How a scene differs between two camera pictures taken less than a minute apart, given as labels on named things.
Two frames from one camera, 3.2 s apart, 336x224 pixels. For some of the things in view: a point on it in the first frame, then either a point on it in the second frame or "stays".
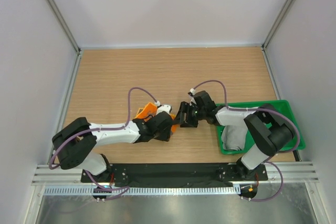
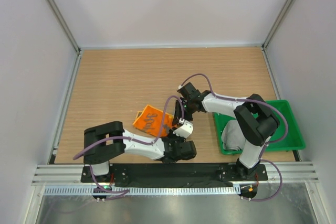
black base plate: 173,175 stays
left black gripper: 166,135 -> 181,139
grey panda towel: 233,137 stays
